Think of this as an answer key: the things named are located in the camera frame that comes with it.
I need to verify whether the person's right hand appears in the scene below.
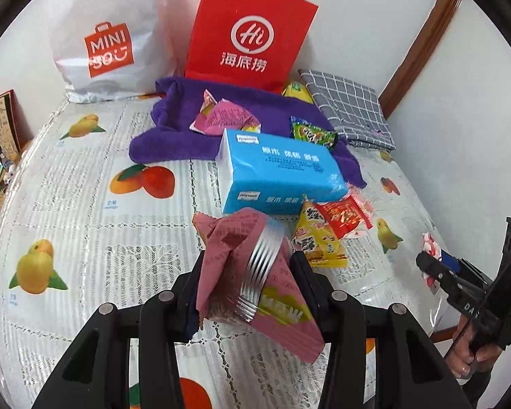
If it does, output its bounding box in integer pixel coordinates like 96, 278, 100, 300
446, 315, 503, 379

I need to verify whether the brown wooden door frame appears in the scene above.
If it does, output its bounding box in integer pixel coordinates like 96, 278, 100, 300
379, 0, 462, 119

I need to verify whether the brown patterned box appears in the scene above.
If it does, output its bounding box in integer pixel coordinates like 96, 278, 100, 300
0, 91, 21, 163

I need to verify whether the yellow triangular snack bag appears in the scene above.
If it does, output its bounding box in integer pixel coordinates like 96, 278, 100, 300
292, 200, 348, 269

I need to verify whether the purple towel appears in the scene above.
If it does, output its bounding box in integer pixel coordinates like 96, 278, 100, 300
128, 76, 368, 190

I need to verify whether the strawberry red white snack packet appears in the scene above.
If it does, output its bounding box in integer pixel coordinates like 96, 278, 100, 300
422, 233, 442, 296

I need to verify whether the yellow green snack bag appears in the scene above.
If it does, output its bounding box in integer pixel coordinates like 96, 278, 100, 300
281, 81, 314, 104

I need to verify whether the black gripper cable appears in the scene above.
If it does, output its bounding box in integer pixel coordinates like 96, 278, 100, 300
444, 312, 474, 363

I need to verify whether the dusty pink snack bag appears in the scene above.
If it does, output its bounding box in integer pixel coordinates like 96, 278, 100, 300
193, 208, 325, 363

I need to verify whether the green snack packet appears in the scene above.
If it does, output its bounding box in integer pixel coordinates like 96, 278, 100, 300
290, 116, 339, 150

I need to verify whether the pale pink snack packet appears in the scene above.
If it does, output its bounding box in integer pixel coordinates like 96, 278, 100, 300
344, 185, 374, 238

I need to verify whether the magenta snack packet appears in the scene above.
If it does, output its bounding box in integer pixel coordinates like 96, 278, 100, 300
189, 90, 261, 137

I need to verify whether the blue tissue pack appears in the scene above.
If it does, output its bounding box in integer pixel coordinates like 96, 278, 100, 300
216, 129, 348, 215

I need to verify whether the grey checked folded cloth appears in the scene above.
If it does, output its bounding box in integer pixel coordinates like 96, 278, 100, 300
299, 69, 396, 151

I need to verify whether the red Haidilao paper bag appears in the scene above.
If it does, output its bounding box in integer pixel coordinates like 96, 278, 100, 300
185, 0, 318, 93

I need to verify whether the white Miniso plastic bag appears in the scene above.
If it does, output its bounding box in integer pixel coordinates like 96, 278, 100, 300
49, 0, 178, 104

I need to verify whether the fruit print tablecloth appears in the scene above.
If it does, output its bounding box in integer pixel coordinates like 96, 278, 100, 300
0, 99, 445, 408

